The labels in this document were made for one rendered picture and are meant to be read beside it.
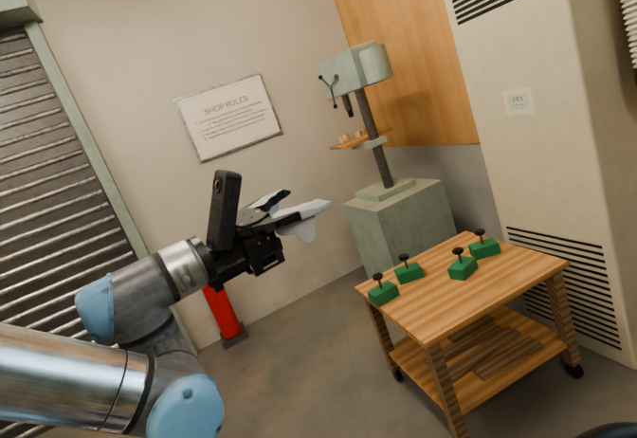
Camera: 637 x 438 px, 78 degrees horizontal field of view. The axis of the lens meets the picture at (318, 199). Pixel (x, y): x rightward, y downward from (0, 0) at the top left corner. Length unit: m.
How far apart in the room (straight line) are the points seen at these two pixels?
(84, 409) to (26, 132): 2.58
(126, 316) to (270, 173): 2.46
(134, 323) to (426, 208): 2.02
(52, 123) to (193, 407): 2.58
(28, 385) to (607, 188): 1.62
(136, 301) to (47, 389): 0.15
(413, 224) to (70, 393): 2.09
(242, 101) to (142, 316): 2.46
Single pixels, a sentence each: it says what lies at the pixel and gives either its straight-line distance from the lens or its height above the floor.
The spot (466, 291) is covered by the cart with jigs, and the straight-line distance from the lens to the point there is 1.63.
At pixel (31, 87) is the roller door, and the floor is 2.01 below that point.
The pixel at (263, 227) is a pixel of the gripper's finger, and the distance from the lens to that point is 0.57.
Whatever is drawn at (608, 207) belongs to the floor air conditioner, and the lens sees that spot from 1.70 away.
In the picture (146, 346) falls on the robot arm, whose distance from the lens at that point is 0.57.
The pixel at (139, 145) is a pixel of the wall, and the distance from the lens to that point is 2.87.
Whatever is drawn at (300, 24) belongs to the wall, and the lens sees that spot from 3.17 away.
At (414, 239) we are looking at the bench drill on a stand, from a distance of 2.38.
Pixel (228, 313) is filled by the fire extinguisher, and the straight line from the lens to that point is 2.94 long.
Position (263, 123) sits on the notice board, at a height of 1.36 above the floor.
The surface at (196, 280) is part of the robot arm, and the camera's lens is 0.57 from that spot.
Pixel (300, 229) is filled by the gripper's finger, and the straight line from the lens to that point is 0.59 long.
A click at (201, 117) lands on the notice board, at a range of 2.87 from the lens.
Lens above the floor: 1.37
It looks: 13 degrees down
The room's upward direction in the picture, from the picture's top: 20 degrees counter-clockwise
